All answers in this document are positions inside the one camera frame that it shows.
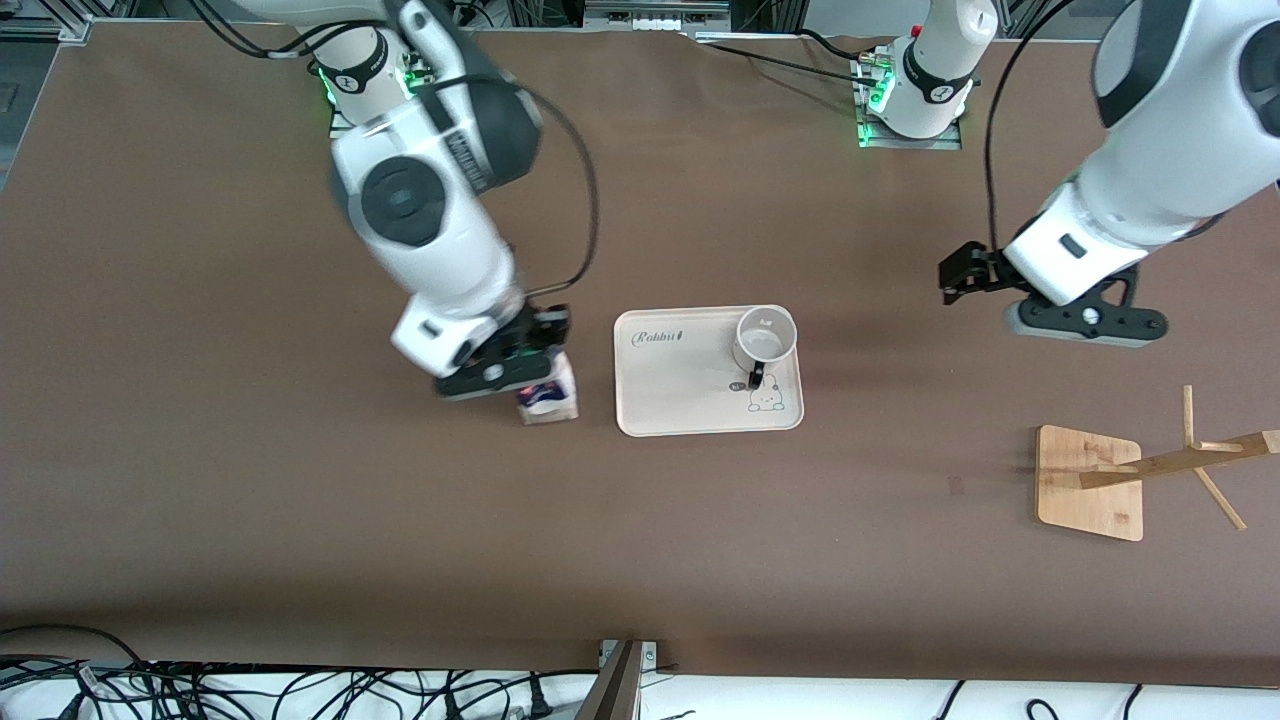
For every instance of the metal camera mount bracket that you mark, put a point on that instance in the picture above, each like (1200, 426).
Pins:
(622, 680)

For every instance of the beige rabbit print tray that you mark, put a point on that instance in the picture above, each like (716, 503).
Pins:
(690, 395)

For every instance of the wooden cup rack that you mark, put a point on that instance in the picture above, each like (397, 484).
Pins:
(1090, 500)

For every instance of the silver table corner clamp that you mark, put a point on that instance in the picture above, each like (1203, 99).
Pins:
(75, 30)

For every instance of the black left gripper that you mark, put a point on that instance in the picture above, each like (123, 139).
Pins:
(978, 267)

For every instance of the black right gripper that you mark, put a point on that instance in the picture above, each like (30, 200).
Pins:
(537, 333)

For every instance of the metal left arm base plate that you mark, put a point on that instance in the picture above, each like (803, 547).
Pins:
(950, 142)

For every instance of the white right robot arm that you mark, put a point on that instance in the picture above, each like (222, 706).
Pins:
(430, 230)

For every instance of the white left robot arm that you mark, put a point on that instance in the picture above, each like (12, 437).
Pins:
(1150, 170)

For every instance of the blue milk carton green cap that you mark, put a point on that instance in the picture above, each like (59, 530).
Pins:
(550, 405)

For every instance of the grey power strip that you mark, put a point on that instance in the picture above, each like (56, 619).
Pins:
(655, 15)

